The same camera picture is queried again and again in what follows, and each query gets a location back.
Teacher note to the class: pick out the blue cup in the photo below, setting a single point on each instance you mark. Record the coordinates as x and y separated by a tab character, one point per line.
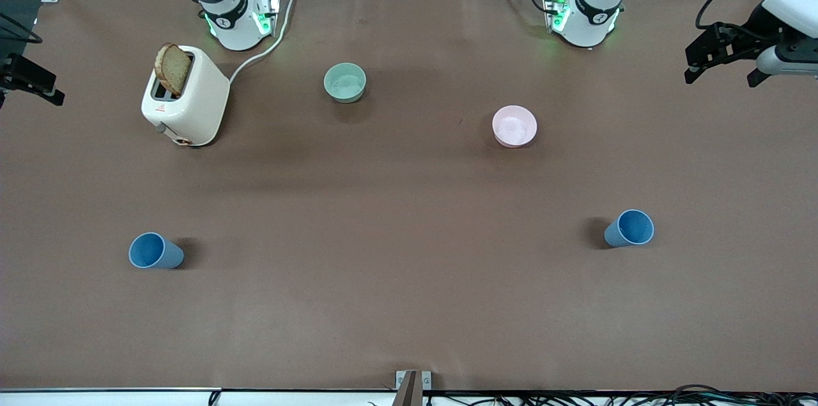
150	250
632	228

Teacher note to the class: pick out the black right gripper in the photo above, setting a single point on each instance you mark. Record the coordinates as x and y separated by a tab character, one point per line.
24	75

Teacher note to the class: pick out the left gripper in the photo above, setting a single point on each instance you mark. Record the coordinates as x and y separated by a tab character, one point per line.
758	31

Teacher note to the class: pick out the cream white toaster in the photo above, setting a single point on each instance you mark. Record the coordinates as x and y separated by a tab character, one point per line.
201	99

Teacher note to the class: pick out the brown bread slice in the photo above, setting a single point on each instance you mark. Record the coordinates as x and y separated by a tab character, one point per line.
174	68

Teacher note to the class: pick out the brown table cover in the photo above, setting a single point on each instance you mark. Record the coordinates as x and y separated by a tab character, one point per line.
383	278

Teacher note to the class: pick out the metal bracket with post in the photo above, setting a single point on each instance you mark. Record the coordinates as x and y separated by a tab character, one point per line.
413	382

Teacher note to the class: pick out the green bowl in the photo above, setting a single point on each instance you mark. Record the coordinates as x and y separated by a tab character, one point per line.
345	83

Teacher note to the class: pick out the pink bowl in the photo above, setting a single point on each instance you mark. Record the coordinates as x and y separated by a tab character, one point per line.
514	126

